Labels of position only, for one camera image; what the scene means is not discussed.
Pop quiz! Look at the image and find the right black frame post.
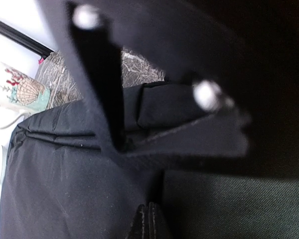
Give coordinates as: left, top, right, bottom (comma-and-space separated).
0, 21, 53, 59

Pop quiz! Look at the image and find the black student bag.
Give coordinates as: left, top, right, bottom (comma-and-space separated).
0, 0, 299, 239

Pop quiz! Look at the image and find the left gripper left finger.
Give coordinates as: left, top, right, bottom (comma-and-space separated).
68, 4, 126, 151

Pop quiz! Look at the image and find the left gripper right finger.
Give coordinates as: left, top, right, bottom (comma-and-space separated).
119, 82, 250, 164

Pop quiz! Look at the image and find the cream mug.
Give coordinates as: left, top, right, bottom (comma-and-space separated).
0, 62, 50, 129

